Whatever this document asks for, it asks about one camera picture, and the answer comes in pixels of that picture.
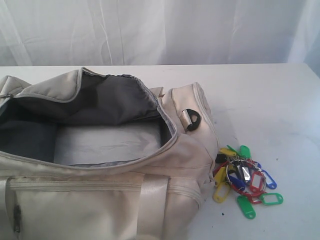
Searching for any beige fabric duffel bag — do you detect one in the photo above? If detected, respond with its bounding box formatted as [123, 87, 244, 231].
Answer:
[0, 67, 218, 240]

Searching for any front pocket zipper pull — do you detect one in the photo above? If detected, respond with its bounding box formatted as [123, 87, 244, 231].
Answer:
[13, 204, 22, 234]

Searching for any colourful key tag bunch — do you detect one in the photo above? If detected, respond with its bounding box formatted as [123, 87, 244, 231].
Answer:
[212, 145, 284, 220]

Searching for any black plastic D-ring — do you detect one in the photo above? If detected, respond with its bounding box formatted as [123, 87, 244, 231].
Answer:
[181, 108, 201, 132]

